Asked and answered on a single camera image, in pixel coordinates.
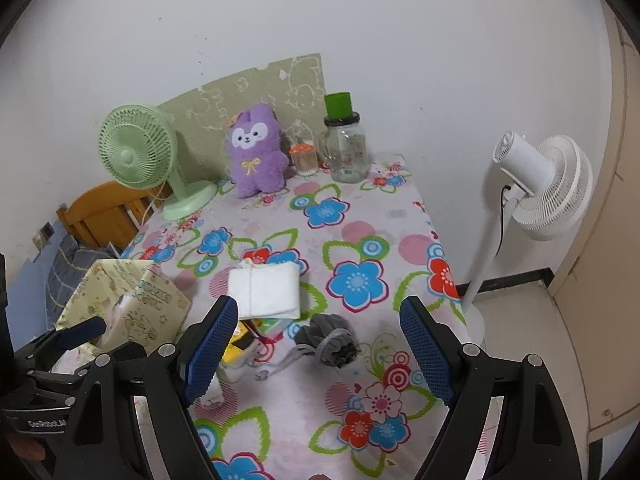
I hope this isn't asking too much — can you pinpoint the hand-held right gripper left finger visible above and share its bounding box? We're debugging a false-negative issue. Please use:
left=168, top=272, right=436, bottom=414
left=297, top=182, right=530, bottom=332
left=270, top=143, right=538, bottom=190
left=52, top=295, right=240, bottom=480

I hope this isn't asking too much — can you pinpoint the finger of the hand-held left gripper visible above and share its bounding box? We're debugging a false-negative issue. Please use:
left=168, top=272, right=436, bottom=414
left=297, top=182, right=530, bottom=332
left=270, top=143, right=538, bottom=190
left=12, top=316, right=108, bottom=361
left=25, top=366, right=88, bottom=403

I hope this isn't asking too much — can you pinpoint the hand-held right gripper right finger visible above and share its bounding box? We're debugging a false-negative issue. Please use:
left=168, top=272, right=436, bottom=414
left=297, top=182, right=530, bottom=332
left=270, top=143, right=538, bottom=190
left=398, top=296, right=581, bottom=480

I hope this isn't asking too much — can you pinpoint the yellow cartoon tissue packet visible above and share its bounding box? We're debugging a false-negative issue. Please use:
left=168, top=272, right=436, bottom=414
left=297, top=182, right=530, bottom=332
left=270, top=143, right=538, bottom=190
left=220, top=317, right=261, bottom=368

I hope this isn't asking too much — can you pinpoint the yellow patterned storage box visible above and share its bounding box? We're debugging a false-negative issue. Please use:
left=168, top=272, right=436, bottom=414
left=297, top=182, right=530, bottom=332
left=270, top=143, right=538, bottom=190
left=50, top=259, right=193, bottom=376

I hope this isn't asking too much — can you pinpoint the white cloth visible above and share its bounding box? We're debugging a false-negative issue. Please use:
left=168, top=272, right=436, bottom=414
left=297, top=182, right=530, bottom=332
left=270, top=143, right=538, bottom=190
left=227, top=260, right=302, bottom=321

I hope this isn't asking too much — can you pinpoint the dark drawstring pouch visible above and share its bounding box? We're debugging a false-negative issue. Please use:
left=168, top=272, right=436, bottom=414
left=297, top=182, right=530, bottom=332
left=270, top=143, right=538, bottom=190
left=255, top=312, right=361, bottom=381

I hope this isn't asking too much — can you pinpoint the person's left hand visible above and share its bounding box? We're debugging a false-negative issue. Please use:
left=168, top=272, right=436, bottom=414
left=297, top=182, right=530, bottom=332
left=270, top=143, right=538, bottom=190
left=5, top=435, right=48, bottom=463

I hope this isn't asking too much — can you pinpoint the grey plaid pillow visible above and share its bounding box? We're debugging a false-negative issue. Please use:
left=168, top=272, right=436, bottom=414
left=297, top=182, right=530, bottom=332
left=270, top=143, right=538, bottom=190
left=45, top=235, right=121, bottom=321

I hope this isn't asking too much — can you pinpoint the wooden bed headboard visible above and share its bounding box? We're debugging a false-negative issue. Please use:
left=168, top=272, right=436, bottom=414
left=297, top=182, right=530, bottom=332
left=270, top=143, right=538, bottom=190
left=56, top=182, right=166, bottom=261

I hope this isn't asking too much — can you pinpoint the floral tablecloth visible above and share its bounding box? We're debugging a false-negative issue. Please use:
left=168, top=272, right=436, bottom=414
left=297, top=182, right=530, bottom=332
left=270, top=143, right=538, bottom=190
left=117, top=155, right=481, bottom=480

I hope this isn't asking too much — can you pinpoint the purple plush toy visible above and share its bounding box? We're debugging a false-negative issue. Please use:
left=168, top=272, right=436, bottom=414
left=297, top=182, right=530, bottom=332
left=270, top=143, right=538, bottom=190
left=224, top=102, right=291, bottom=199

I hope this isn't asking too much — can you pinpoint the green desk fan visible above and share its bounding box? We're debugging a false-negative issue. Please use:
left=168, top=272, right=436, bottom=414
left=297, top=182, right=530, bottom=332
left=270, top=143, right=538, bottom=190
left=97, top=104, right=218, bottom=221

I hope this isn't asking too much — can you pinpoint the orange lid swab container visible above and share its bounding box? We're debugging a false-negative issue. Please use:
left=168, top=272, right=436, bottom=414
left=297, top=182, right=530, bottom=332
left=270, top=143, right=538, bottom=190
left=289, top=142, right=319, bottom=177

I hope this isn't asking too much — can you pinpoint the glass jar with green lid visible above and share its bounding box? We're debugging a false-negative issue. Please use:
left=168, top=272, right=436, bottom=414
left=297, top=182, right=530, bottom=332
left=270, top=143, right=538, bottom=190
left=318, top=91, right=371, bottom=184

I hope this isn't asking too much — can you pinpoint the white standing fan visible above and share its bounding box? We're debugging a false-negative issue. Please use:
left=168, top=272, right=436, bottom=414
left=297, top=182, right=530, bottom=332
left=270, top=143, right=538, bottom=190
left=457, top=131, right=593, bottom=351

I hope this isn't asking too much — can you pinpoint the beige door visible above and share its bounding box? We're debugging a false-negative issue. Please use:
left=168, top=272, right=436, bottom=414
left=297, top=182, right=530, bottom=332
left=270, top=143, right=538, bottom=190
left=547, top=5, right=640, bottom=441

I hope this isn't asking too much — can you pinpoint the green patterned foam board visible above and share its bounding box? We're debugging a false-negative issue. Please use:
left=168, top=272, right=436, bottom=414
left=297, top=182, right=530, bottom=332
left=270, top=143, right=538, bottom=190
left=157, top=52, right=328, bottom=186

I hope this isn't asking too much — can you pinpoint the white fan cable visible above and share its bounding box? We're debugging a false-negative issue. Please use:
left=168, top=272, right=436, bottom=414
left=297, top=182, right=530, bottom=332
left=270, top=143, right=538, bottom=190
left=132, top=187, right=168, bottom=226

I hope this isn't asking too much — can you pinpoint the black fan cable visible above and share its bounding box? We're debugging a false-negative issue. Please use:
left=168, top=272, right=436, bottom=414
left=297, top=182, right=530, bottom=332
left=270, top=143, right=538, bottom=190
left=495, top=185, right=513, bottom=261

